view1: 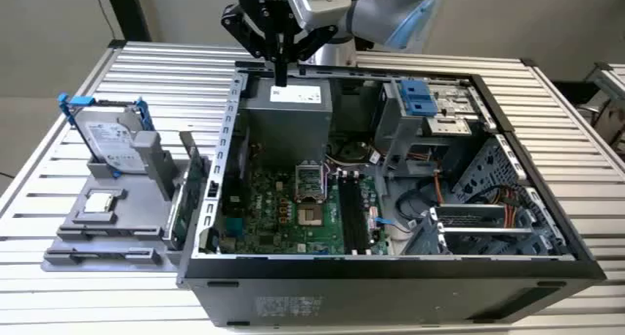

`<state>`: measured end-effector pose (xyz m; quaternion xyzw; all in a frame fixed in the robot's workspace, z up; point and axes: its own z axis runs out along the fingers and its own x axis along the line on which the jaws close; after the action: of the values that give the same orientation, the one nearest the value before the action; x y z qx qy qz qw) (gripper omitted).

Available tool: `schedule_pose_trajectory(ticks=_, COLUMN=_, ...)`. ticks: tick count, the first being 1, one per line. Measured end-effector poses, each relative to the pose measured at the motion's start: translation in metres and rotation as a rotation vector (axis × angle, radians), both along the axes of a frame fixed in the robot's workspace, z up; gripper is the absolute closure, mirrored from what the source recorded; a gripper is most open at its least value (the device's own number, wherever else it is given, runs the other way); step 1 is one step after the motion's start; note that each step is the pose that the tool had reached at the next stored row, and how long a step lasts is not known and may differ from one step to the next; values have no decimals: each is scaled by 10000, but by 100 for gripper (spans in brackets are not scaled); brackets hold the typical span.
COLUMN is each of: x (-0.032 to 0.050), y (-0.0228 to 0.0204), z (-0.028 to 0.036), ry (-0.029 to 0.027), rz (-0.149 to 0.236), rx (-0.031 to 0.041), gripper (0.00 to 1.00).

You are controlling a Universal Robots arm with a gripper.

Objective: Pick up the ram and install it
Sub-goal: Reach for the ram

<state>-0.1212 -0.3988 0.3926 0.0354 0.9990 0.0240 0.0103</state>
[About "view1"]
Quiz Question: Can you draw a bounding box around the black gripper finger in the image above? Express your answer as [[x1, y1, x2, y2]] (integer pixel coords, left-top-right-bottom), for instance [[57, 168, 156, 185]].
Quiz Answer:
[[280, 25, 339, 87], [220, 4, 282, 87]]

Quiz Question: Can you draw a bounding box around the black RAM slot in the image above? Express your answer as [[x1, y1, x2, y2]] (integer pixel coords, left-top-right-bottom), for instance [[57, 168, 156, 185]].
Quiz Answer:
[[357, 170, 371, 255], [351, 170, 366, 255], [339, 170, 354, 255], [345, 170, 361, 255]]

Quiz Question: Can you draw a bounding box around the grey power supply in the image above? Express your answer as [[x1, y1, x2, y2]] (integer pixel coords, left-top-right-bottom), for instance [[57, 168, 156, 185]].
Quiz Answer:
[[238, 78, 334, 168]]

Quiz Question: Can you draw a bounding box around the blue drive latch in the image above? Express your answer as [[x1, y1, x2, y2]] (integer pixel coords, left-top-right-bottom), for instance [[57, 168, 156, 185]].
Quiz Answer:
[[398, 79, 438, 117]]

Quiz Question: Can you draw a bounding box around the round black fan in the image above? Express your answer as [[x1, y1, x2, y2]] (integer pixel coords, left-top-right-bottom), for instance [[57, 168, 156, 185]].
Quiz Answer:
[[334, 139, 375, 165]]

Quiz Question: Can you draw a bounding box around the silver metal drive cage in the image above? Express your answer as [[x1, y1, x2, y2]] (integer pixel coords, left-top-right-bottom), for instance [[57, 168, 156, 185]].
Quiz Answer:
[[373, 77, 489, 177]]

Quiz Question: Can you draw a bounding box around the socket locking lever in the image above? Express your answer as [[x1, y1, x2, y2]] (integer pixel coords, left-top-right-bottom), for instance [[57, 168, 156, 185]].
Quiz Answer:
[[318, 162, 329, 203]]

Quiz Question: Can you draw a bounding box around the hard disk in blue carrier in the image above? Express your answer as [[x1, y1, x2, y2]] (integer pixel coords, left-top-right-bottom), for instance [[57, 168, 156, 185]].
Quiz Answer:
[[56, 91, 156, 178]]

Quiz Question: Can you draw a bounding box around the metal socket cover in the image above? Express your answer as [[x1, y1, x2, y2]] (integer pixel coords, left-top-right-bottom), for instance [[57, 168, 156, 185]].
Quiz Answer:
[[294, 161, 327, 204]]

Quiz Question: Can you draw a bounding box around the green graphics card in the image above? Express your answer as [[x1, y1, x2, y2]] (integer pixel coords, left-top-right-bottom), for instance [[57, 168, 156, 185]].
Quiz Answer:
[[163, 129, 211, 250]]

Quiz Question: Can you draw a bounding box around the green motherboard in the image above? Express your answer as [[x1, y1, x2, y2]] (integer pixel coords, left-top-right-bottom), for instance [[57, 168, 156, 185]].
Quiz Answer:
[[216, 166, 391, 255]]

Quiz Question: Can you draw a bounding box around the CPU socket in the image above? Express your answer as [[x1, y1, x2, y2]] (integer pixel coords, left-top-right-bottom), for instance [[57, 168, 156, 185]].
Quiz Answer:
[[296, 202, 326, 228]]

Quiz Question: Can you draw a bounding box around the grey parts rack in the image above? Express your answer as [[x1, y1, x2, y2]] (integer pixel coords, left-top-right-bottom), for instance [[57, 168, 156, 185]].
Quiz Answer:
[[41, 129, 214, 274]]

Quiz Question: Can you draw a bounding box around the silver CPU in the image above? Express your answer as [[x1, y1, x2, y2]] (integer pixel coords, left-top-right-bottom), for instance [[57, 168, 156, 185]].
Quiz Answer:
[[81, 191, 118, 214]]

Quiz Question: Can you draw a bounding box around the grey disk bay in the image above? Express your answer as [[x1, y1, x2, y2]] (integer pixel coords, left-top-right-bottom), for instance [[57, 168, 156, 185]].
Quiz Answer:
[[405, 203, 558, 257]]

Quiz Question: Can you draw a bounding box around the black PC case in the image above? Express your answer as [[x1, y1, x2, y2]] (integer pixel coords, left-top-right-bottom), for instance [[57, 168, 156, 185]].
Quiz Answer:
[[175, 59, 608, 328]]

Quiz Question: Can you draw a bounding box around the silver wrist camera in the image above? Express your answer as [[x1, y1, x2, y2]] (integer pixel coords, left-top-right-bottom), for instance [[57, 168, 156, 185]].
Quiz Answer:
[[286, 0, 353, 31]]

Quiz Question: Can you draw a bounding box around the black vertical post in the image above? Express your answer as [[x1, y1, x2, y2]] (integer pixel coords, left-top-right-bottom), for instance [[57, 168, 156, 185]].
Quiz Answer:
[[104, 0, 152, 43]]

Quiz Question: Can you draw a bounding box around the single orange wire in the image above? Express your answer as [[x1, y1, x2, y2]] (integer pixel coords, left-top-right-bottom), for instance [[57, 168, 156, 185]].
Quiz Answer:
[[433, 169, 445, 205]]

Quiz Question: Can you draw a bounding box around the orange wire bundle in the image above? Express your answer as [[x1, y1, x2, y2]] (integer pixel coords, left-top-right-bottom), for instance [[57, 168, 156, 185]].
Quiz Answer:
[[493, 187, 521, 228]]

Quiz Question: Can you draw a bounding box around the aluminium frame side table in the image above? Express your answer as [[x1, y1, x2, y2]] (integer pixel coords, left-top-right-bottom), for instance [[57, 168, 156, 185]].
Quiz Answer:
[[580, 62, 625, 149]]

